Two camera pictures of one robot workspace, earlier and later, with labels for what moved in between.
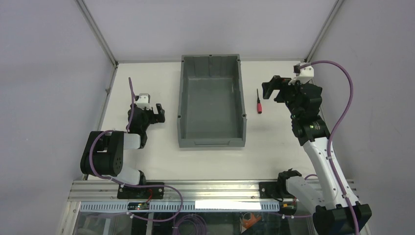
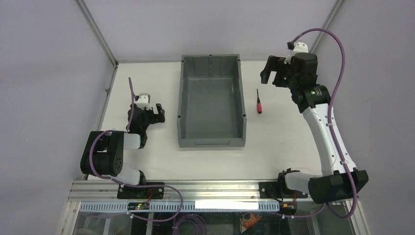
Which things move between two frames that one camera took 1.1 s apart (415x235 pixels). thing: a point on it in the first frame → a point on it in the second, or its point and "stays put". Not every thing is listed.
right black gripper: [283, 91] → [278, 73]
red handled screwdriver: [259, 105] stays put
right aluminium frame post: [330, 18] stays put
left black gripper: [155, 115] stays put
